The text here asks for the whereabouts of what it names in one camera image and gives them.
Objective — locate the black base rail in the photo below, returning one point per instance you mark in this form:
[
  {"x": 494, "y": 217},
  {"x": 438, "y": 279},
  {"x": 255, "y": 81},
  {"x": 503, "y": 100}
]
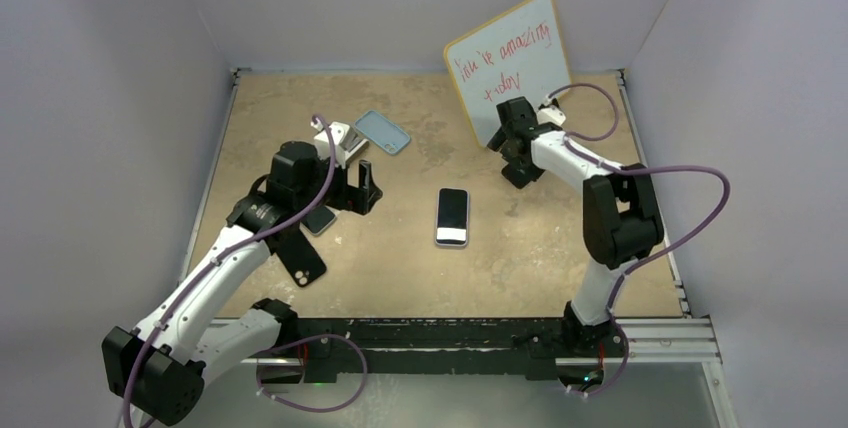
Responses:
[{"x": 537, "y": 349}]

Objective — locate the lavender phone case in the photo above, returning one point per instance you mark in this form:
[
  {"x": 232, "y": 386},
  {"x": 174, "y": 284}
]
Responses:
[{"x": 452, "y": 243}]

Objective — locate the black phone case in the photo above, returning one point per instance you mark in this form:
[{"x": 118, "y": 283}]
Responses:
[{"x": 299, "y": 258}]

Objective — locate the white board with yellow frame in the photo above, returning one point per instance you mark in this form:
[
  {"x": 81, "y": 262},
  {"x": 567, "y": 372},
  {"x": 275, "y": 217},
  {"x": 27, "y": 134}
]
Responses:
[{"x": 519, "y": 53}]

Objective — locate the white green stapler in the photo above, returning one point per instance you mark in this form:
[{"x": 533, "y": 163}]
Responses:
[{"x": 353, "y": 145}]

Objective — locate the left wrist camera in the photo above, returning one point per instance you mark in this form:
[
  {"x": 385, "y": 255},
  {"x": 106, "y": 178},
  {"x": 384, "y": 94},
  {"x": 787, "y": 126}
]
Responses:
[{"x": 329, "y": 139}]

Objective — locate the light blue phone case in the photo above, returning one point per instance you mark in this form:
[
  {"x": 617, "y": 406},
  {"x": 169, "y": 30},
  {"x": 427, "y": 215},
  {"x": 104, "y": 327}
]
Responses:
[{"x": 382, "y": 132}]

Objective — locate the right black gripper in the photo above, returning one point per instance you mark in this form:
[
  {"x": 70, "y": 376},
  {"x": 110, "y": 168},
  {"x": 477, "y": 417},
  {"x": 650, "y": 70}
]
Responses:
[{"x": 501, "y": 145}]

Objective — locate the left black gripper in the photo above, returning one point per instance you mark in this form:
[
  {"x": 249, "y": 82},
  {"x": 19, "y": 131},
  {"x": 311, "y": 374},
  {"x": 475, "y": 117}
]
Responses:
[{"x": 358, "y": 200}]

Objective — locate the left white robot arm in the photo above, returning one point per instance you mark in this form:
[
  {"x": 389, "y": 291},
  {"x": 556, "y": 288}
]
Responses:
[{"x": 161, "y": 366}]

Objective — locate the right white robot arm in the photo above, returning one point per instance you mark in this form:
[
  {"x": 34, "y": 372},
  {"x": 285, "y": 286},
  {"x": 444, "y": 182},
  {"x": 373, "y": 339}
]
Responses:
[{"x": 621, "y": 221}]

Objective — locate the black phone with grey edge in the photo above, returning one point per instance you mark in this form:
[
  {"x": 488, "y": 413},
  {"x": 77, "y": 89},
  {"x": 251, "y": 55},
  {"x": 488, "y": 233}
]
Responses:
[{"x": 318, "y": 220}]

